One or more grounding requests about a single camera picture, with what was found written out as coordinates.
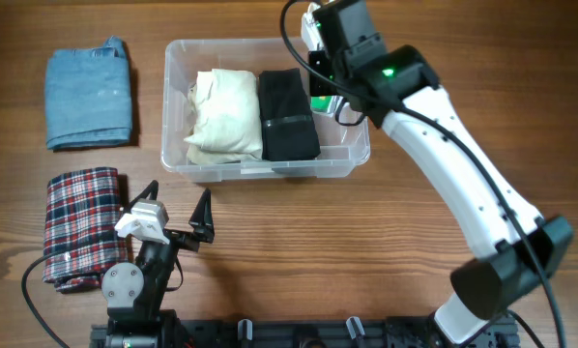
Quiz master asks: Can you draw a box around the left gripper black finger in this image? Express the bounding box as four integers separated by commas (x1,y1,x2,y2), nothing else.
122,180,159,213
188,188,215,244

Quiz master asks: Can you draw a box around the red plaid cloth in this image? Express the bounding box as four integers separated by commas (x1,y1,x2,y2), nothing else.
43,167,128,293

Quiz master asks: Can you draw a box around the black cloth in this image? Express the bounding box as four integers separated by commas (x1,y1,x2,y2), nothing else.
258,69,321,161

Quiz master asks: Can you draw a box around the cream cloth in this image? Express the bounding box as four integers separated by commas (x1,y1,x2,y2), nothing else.
185,69,263,165

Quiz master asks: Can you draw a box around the white printed t-shirt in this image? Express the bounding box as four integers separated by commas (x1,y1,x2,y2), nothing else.
310,96,345,114

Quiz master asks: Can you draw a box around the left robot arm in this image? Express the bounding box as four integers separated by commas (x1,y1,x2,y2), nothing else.
90,181,215,348

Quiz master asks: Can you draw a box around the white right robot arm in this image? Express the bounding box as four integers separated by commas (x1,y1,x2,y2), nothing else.
312,1,573,346

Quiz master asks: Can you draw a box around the clear plastic storage container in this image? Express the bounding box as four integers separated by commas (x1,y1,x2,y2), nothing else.
160,38,371,183

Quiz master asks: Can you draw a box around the folded blue denim cloth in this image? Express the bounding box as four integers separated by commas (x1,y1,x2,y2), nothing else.
44,36,133,151

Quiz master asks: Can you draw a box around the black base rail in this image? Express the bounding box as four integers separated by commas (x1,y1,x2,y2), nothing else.
89,316,520,348

